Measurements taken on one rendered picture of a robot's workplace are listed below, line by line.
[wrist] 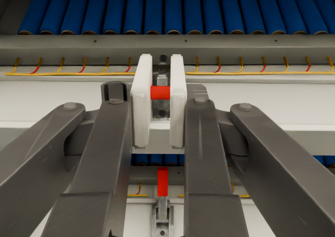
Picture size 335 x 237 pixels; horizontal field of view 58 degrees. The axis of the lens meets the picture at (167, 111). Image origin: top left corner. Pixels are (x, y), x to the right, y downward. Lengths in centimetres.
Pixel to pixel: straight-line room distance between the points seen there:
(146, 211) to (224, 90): 21
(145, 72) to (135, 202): 27
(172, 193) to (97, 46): 23
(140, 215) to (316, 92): 26
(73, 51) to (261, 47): 17
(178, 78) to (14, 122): 17
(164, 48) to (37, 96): 12
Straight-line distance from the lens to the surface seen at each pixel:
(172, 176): 40
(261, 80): 29
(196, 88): 16
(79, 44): 29
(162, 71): 25
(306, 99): 29
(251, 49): 29
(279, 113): 27
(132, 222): 41
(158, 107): 26
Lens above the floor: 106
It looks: 39 degrees down
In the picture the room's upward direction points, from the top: 1 degrees clockwise
